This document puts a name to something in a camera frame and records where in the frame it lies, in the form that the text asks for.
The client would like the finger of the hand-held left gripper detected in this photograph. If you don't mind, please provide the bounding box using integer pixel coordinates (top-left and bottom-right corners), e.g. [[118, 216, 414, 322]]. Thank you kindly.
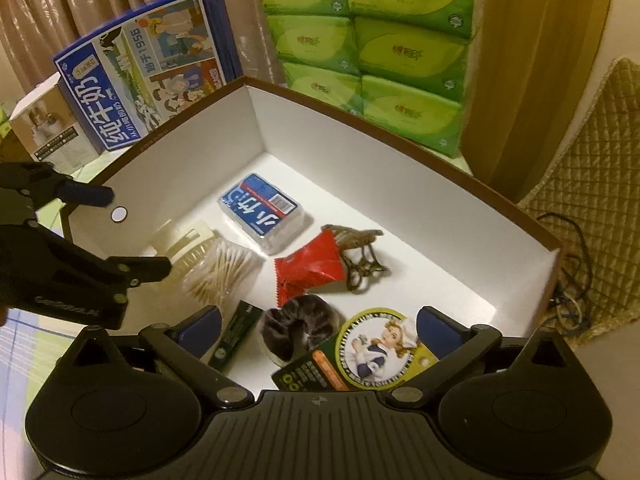
[[0, 160, 114, 211], [25, 220, 172, 307]]

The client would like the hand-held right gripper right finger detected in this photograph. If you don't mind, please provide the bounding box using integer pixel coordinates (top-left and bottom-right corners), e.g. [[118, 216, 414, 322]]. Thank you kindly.
[[390, 305, 576, 411]]

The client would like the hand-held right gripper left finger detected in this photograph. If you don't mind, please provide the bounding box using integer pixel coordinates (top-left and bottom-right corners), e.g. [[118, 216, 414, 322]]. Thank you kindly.
[[60, 305, 256, 413]]

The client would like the dark green lip gel tube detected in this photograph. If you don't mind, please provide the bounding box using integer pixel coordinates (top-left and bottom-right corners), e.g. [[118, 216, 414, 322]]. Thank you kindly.
[[207, 300, 266, 373]]

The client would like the cream hair claw clip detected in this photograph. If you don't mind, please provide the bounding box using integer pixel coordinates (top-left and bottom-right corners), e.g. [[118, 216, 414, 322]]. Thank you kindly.
[[149, 219, 223, 276]]

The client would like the green card package round picture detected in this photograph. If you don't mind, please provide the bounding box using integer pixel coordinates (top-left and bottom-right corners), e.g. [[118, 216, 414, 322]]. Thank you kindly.
[[271, 307, 441, 392]]

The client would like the clear pack of cotton swabs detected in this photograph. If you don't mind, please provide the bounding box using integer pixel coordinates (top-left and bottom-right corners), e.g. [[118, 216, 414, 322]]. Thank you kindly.
[[180, 239, 266, 311]]

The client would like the dark brown velvet scrunchie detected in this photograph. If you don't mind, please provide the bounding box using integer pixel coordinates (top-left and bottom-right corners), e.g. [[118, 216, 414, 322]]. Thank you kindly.
[[260, 296, 348, 366]]

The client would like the brown cardboard storage box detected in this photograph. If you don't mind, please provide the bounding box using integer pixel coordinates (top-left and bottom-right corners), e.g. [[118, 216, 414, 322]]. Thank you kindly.
[[60, 75, 565, 396]]

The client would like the brown tortoiseshell hair claw clip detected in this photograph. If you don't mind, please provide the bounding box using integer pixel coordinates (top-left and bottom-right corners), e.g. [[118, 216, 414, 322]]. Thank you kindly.
[[320, 224, 390, 292]]

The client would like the red snack packet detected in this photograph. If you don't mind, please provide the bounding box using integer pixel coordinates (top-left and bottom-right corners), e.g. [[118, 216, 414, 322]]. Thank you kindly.
[[273, 229, 348, 308]]

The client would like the clear box with blue label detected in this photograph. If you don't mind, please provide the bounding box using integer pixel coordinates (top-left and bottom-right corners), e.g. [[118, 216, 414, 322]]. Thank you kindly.
[[217, 172, 307, 256]]

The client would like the white photo-printed carton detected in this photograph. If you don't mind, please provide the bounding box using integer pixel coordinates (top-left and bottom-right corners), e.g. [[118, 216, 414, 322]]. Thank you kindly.
[[9, 77, 101, 173]]

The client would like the blue illustrated milk carton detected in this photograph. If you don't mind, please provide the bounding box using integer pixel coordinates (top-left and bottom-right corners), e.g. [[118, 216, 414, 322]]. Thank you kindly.
[[53, 0, 243, 154]]

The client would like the beige curtain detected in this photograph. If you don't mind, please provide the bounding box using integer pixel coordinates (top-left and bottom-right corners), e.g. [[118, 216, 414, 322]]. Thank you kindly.
[[0, 0, 286, 106]]

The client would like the quilted beige cushion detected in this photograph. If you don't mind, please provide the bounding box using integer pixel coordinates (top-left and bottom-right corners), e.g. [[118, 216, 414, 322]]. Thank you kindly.
[[515, 57, 640, 346]]

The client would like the golden brown curtain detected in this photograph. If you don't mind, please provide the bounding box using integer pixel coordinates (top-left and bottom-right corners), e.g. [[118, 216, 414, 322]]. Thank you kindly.
[[460, 0, 617, 206]]

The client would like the stack of green tissue packs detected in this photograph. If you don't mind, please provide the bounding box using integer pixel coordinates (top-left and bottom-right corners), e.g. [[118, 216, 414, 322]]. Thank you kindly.
[[250, 0, 476, 158]]

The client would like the thin dark cable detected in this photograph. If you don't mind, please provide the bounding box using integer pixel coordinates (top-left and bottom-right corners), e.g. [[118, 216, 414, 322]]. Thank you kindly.
[[535, 212, 608, 333]]

